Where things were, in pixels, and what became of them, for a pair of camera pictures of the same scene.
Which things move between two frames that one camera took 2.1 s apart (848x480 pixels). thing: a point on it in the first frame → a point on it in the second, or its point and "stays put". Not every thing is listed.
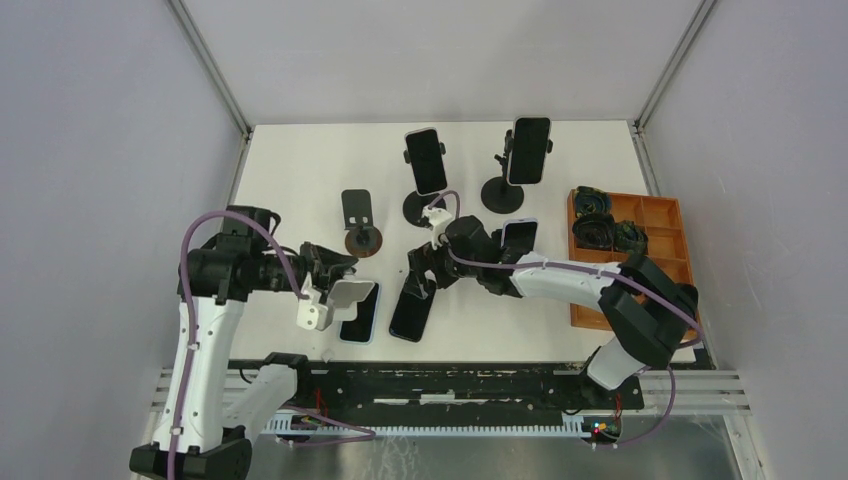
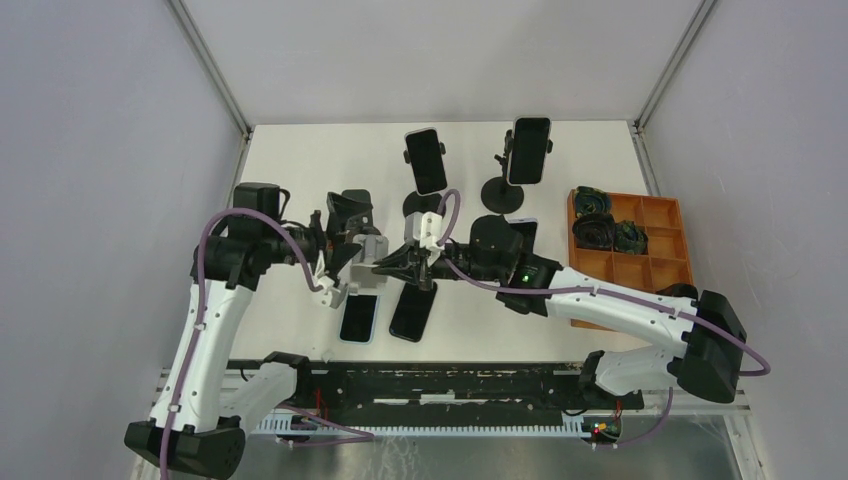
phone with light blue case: [362, 329] stays put
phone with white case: [412, 314] stays put
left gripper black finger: [337, 263] → [341, 209]
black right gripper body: [426, 258] stays put
